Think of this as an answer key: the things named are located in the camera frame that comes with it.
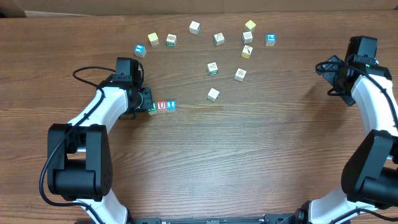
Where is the white picture block right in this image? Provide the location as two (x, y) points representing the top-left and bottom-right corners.
(242, 31), (253, 44)

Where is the yellow block top right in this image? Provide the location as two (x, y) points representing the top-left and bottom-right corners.
(244, 20), (256, 32)

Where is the red letter U block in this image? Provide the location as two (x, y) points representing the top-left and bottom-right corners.
(156, 101), (167, 113)

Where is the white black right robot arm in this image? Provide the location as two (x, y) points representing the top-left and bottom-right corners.
(280, 35), (397, 223)

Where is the blue letter wooden block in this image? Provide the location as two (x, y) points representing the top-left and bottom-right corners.
(167, 100), (177, 113)

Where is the shell picture wooden block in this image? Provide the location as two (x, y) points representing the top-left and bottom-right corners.
(234, 68), (247, 82)

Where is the grapes picture green G block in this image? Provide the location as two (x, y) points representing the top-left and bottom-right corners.
(207, 62), (218, 76)

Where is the red picture green block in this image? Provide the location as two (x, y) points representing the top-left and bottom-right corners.
(166, 34), (177, 47)

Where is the green letter R block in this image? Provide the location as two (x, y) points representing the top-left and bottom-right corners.
(148, 103), (158, 115)

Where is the white picture block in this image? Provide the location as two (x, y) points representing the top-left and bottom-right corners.
(213, 32), (225, 46)
(242, 31), (253, 44)

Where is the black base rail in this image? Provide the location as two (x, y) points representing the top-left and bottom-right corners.
(129, 214), (310, 224)

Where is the blue letter P block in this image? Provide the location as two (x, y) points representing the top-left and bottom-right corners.
(266, 34), (276, 47)

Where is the plain wooden block number 9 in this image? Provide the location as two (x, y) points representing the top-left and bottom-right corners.
(207, 88), (220, 102)

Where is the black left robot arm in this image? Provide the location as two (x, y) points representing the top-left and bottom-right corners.
(39, 57), (152, 223)

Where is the yellow block left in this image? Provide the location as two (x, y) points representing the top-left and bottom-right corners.
(148, 32), (159, 46)

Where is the blue block far left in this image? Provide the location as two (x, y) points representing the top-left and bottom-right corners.
(134, 44), (147, 58)

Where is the yellow sided tool picture block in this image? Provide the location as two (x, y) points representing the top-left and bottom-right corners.
(241, 45), (253, 59)

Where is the white picture block centre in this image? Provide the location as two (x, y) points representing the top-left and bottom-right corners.
(213, 32), (225, 46)

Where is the white block top centre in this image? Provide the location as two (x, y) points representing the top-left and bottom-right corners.
(189, 21), (200, 35)

